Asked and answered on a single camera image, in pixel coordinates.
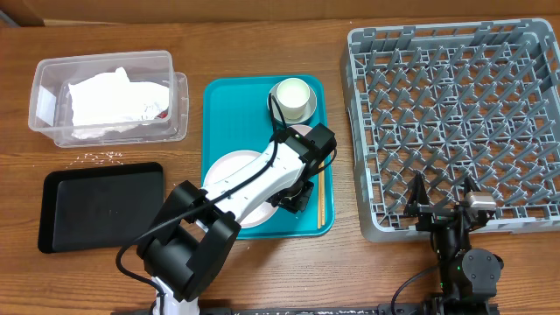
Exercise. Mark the grey dishwasher rack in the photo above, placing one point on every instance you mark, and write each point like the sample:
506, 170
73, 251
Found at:
452, 102

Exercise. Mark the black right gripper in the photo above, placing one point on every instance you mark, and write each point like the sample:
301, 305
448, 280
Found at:
433, 214

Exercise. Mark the black tray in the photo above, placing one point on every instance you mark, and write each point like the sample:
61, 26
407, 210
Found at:
99, 207

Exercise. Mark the teal serving tray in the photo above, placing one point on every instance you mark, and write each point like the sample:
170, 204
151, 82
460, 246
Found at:
235, 118

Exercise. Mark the spilled rice grains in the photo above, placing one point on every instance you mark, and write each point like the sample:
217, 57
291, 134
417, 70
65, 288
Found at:
96, 159

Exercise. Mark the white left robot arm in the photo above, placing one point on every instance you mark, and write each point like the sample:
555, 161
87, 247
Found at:
190, 239

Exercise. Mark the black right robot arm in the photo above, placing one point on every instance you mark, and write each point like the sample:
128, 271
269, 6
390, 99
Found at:
468, 276

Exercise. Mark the large pink plate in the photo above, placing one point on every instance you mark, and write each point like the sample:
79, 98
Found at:
226, 166

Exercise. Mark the wooden chopstick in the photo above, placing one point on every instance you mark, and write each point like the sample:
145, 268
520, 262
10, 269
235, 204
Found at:
324, 216
320, 199

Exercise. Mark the clear plastic bin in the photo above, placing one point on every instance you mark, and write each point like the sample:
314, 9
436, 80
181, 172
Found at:
51, 105

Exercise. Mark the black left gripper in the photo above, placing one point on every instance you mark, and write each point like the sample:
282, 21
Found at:
297, 201

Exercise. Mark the wooden chopstick right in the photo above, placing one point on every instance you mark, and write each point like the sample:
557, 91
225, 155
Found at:
324, 216

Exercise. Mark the white paper napkin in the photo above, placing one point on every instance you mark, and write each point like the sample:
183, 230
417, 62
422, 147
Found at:
102, 99
143, 101

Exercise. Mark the pale green cup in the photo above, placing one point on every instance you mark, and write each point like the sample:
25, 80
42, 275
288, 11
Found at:
293, 95

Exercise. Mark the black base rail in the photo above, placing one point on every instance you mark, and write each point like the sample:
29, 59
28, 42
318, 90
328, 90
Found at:
383, 309

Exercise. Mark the wooden chopstick left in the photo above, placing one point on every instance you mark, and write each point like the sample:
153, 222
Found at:
320, 199

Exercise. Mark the grey metal bowl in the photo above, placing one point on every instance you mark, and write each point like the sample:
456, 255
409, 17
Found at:
309, 111

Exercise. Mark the red snack wrapper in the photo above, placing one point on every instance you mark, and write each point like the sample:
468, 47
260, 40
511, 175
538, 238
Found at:
163, 115

